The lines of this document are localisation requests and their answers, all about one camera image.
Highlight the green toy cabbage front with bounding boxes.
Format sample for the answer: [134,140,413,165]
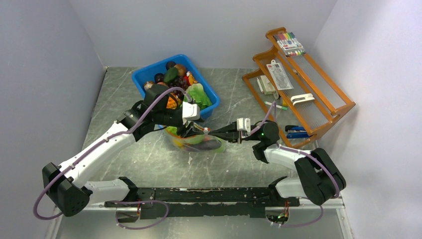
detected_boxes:
[166,126,178,135]

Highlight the yellow toy mango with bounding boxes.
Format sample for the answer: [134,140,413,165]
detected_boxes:
[173,138,184,148]

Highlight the clear zip top bag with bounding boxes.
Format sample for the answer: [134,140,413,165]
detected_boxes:
[164,126,226,153]

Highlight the purple toy eggplant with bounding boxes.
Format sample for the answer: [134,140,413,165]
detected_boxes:
[193,139,222,151]

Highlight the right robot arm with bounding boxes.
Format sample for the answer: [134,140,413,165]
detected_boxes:
[209,120,346,206]

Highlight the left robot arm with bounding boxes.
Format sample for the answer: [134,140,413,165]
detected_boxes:
[39,85,201,217]

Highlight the orange textured toy fruit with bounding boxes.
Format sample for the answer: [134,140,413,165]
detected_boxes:
[166,94,181,110]

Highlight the green toy lettuce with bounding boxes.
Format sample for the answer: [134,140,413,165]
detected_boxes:
[186,83,212,110]

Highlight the dark toy grapes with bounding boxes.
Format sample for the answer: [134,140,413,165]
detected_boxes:
[169,77,188,100]

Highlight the green capped marker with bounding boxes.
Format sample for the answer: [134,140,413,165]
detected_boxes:
[264,101,288,111]

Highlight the red toy pepper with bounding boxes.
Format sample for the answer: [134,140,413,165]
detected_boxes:
[183,75,190,86]

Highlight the blue stapler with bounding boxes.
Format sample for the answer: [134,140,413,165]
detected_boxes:
[285,125,310,139]

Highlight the white box on shelf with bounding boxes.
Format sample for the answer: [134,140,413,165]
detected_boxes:
[257,75,276,95]

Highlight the white toy garlic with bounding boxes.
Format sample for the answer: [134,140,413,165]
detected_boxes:
[143,81,155,91]

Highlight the dark green toy avocado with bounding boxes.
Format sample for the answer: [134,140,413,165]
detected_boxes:
[163,67,179,84]

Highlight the white stapler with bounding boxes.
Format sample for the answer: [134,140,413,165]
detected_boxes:
[290,93,315,106]

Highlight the dark purple round fruit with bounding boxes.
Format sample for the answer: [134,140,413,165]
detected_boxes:
[165,61,176,70]

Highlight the wooden rack shelf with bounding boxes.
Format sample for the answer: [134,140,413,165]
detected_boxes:
[242,27,356,148]

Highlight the blue plastic bin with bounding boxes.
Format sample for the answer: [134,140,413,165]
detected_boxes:
[132,54,220,120]

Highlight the packaged item on shelf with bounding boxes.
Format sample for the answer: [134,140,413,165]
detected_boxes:
[266,59,294,91]

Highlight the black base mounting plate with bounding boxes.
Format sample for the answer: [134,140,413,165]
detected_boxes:
[104,187,300,220]

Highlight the coloured marker pen pack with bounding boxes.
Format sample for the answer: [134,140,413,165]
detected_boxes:
[273,32,306,57]

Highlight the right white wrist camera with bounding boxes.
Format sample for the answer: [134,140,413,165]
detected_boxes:
[236,118,251,132]

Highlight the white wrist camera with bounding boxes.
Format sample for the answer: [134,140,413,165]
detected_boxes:
[182,102,201,123]
[236,118,251,132]

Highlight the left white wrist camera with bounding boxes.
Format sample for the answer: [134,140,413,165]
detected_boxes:
[182,102,201,123]

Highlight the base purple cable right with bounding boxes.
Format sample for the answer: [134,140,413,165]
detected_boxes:
[270,204,324,228]

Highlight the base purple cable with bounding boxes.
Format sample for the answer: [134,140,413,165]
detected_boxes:
[270,204,324,228]
[113,200,169,231]

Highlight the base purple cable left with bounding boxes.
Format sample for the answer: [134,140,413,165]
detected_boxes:
[113,200,169,231]

